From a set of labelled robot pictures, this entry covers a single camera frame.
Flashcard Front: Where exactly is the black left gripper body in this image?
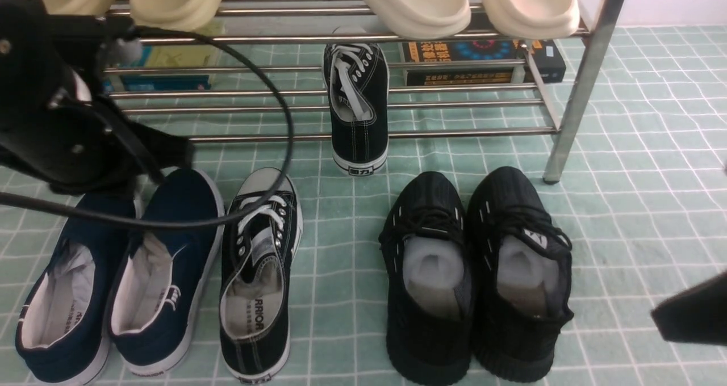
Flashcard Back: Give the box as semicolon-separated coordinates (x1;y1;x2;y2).
2;11;164;194

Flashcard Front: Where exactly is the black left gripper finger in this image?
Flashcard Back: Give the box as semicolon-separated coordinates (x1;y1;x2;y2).
136;127;195;177

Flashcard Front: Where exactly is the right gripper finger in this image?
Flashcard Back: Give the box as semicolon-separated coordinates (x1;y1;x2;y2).
651;272;726;347

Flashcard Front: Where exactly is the black canvas sneaker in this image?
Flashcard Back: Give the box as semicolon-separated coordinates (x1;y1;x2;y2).
220;167;302;384
322;44;390;177

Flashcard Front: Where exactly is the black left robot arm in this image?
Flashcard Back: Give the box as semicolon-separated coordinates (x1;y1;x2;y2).
1;0;194;195

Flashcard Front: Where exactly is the silver metal shoe rack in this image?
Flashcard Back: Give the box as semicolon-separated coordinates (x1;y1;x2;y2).
107;0;625;185

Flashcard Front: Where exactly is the navy slip-on shoe right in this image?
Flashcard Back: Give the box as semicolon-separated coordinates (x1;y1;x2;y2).
107;169;225;377

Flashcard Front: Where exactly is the navy slip-on shoe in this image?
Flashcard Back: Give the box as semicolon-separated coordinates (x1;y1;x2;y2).
15;217;129;385
107;169;225;377

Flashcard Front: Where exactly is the navy slip-on shoe left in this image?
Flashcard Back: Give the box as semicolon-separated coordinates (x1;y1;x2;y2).
15;217;129;385

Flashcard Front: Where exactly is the yellow blue book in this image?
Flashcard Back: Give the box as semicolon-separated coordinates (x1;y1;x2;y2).
105;45;220;92

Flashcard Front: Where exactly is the green checked floor mat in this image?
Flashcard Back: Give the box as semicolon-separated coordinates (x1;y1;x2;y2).
1;26;726;385

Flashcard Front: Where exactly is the black knit sneaker right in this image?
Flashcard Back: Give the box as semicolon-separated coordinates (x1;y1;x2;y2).
465;166;574;383

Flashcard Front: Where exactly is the black knit sneaker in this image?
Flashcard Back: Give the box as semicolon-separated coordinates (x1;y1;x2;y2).
465;166;574;383
378;171;474;385

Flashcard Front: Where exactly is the black knit sneaker left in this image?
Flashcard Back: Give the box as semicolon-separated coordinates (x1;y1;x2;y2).
378;171;474;385

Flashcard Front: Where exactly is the cream slipper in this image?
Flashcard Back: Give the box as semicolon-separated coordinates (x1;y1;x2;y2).
481;0;580;40
362;0;471;40

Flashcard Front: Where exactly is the black orange book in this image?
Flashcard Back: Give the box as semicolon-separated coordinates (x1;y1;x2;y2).
400;39;566;87

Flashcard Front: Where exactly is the cream slipper far right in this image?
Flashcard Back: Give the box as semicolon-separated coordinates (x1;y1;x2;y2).
481;0;580;40

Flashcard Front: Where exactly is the black cable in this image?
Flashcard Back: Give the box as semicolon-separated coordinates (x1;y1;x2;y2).
0;26;296;231

